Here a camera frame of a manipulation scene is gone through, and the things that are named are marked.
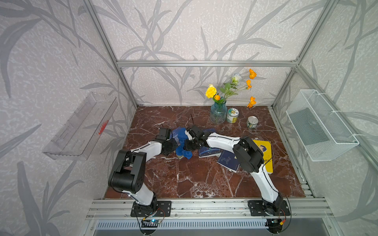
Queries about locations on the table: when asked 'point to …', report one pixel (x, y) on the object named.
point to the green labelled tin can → (233, 113)
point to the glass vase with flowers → (218, 111)
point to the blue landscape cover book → (179, 135)
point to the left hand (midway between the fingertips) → (176, 145)
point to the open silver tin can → (252, 122)
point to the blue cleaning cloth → (180, 151)
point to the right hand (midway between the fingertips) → (184, 147)
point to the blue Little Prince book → (207, 152)
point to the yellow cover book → (265, 146)
